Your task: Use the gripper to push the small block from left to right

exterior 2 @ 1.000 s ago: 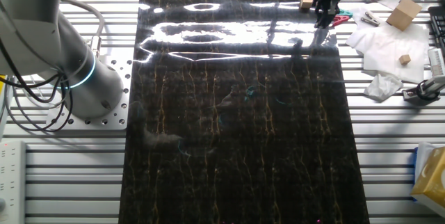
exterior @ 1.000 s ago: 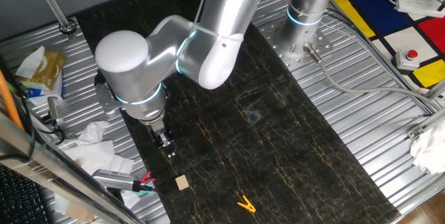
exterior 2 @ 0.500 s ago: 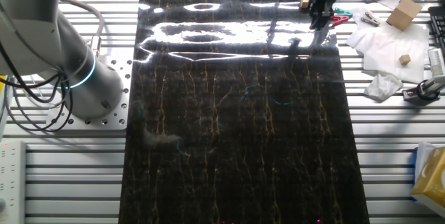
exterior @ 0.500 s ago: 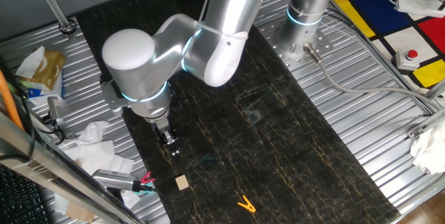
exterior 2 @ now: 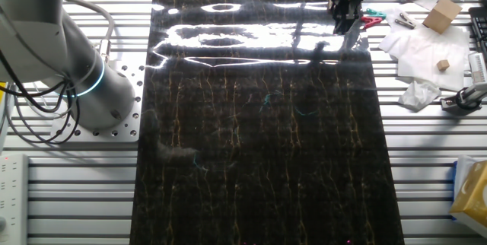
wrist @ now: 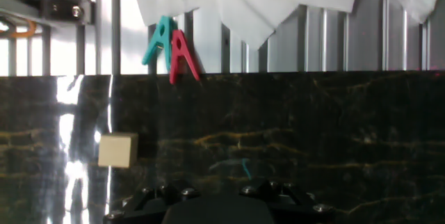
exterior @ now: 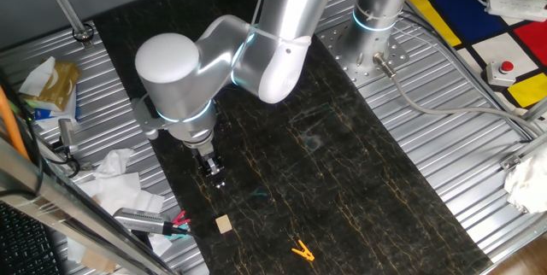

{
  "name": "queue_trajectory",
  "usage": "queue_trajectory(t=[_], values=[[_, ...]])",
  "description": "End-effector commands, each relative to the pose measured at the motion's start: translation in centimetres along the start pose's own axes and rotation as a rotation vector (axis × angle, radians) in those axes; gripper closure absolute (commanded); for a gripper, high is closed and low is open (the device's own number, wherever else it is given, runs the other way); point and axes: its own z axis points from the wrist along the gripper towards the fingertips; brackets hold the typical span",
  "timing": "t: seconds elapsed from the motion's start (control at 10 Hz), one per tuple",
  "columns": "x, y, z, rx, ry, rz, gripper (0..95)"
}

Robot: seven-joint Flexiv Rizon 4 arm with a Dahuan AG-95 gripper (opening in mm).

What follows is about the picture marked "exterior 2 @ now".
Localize large wooden block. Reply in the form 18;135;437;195
422;0;463;35

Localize black keyboard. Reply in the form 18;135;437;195
468;5;487;62

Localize black marble pattern mat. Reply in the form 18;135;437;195
129;0;405;245

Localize white blue tissue pack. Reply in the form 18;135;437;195
451;154;479;200

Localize grey ribbed hub device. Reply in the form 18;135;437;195
467;52;487;84

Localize white paper sheets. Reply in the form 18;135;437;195
378;7;472;92

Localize red clothespin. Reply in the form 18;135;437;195
360;15;384;30

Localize yellow tissue box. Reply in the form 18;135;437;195
448;160;487;228

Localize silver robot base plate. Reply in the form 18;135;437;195
51;62;145;143

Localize black base cable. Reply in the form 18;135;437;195
0;39;81;146

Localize crumpled white tissue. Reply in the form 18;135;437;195
397;80;442;111

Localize thick grey robot cable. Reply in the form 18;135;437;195
62;0;116;64

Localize grey clothespin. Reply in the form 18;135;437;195
394;11;417;30

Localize white power strip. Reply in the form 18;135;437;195
0;152;30;245

